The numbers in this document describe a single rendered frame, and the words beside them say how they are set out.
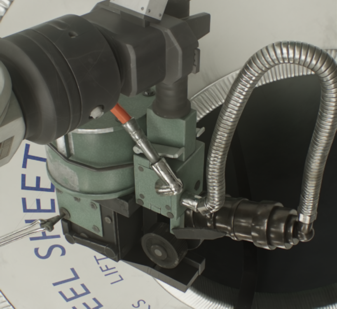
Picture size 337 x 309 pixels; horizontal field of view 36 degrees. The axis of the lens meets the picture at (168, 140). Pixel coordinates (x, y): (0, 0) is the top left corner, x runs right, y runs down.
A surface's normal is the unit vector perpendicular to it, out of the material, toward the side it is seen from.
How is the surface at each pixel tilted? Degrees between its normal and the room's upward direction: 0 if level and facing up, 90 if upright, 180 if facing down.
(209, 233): 47
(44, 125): 83
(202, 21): 129
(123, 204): 58
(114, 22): 115
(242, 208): 92
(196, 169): 137
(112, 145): 102
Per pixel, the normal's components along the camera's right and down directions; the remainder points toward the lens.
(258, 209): -0.38, -0.65
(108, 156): 0.29, 0.56
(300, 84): -0.82, -0.46
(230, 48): 0.03, 0.53
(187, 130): 0.85, 0.32
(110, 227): -0.54, 0.50
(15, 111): 0.38, -0.50
